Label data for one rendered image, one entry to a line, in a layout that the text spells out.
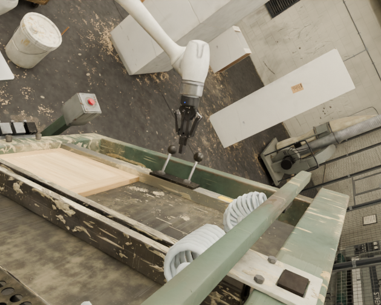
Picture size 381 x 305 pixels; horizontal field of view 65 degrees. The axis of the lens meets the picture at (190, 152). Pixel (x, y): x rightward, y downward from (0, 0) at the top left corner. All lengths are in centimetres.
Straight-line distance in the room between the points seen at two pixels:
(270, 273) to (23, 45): 248
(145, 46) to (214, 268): 342
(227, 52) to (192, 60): 481
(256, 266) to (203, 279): 34
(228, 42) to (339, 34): 371
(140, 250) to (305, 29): 852
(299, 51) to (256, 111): 449
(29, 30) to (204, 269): 252
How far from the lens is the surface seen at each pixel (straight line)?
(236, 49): 591
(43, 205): 87
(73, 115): 173
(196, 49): 117
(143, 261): 65
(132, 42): 369
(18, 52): 280
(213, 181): 128
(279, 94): 455
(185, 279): 23
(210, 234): 38
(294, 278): 56
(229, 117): 479
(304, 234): 76
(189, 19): 333
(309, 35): 891
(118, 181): 111
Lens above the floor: 207
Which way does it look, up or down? 31 degrees down
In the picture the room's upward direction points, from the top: 64 degrees clockwise
